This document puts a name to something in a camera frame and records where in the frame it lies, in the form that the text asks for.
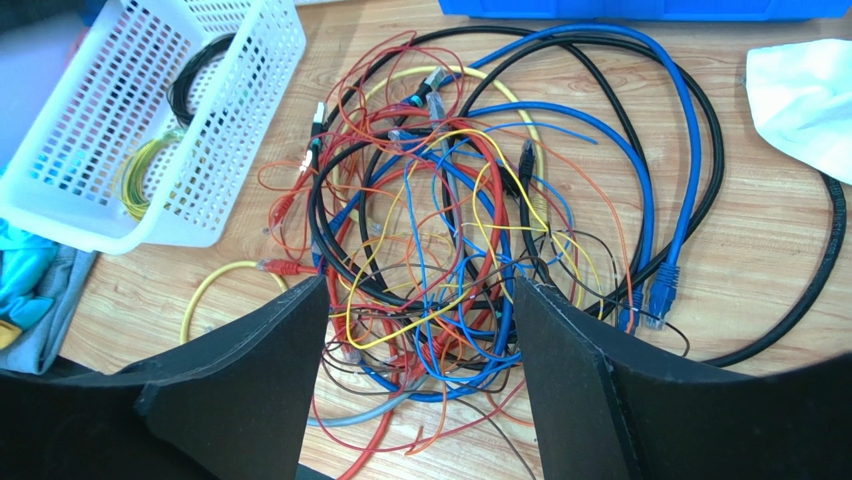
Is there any thin blue wire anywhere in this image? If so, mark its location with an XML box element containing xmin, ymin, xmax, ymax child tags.
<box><xmin>401</xmin><ymin>122</ymin><xmax>600</xmax><ymax>390</ymax></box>

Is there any grey cloth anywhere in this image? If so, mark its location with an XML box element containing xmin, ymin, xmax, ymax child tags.
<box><xmin>1</xmin><ymin>245</ymin><xmax>98</xmax><ymax>375</ymax></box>

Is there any thick black cable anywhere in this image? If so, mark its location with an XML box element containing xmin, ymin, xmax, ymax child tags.
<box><xmin>308</xmin><ymin>25</ymin><xmax>847</xmax><ymax>369</ymax></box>

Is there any thick red ethernet cable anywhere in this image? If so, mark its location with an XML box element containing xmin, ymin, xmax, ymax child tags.
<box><xmin>255</xmin><ymin>118</ymin><xmax>511</xmax><ymax>480</ymax></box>

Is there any thin brown wire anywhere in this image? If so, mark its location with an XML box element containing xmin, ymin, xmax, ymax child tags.
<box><xmin>322</xmin><ymin>230</ymin><xmax>691</xmax><ymax>480</ymax></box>

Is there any black coiled cable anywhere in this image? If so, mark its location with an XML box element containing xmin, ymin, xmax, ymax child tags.
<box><xmin>166</xmin><ymin>31</ymin><xmax>238</xmax><ymax>129</ymax></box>

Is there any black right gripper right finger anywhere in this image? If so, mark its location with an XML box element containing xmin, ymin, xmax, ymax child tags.
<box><xmin>514</xmin><ymin>279</ymin><xmax>851</xmax><ymax>479</ymax></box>

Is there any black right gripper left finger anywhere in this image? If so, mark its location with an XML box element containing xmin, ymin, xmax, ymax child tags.
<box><xmin>1</xmin><ymin>276</ymin><xmax>329</xmax><ymax>479</ymax></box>

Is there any white t-shirt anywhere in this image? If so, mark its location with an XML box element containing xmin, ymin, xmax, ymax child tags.
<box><xmin>745</xmin><ymin>39</ymin><xmax>851</xmax><ymax>184</ymax></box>

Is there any white rectangular basket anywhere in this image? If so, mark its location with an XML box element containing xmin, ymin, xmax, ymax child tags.
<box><xmin>1</xmin><ymin>1</ymin><xmax>306</xmax><ymax>255</ymax></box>

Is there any yellow cloth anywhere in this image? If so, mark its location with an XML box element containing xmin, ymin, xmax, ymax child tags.
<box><xmin>0</xmin><ymin>320</ymin><xmax>23</xmax><ymax>350</ymax></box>

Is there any grey ethernet cable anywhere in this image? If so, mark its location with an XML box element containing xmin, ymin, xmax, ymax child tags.
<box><xmin>324</xmin><ymin>66</ymin><xmax>467</xmax><ymax>429</ymax></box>

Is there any cyan cloth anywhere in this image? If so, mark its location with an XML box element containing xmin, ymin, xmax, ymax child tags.
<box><xmin>1</xmin><ymin>219</ymin><xmax>58</xmax><ymax>331</ymax></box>

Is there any blue divided bin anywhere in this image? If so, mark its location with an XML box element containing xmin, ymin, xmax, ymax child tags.
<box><xmin>439</xmin><ymin>0</ymin><xmax>851</xmax><ymax>22</ymax></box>

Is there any yellow green coiled cable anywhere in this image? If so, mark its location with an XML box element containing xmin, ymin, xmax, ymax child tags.
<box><xmin>114</xmin><ymin>130</ymin><xmax>188</xmax><ymax>222</ymax></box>

